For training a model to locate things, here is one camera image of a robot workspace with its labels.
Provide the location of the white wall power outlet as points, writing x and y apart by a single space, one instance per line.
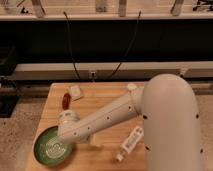
92 75

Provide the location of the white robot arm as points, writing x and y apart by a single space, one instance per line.
171 123

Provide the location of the black box at left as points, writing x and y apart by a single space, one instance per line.
8 63

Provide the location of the green ceramic bowl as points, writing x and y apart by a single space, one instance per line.
48 150

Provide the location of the clear plastic bottle white label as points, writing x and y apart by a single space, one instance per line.
130 143

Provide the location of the red oblong object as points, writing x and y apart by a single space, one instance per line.
66 101

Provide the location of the small white square box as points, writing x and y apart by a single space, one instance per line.
75 92

